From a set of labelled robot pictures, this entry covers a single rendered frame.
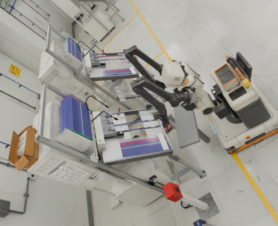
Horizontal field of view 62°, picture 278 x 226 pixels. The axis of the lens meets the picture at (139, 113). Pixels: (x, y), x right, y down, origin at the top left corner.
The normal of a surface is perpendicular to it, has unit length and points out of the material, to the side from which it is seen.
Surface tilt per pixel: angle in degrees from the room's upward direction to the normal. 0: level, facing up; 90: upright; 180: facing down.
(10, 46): 90
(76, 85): 90
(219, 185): 0
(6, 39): 90
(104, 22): 90
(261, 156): 0
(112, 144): 43
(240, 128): 0
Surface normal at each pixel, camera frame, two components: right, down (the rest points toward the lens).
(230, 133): -0.63, -0.45
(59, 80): 0.24, 0.66
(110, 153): 0.04, -0.74
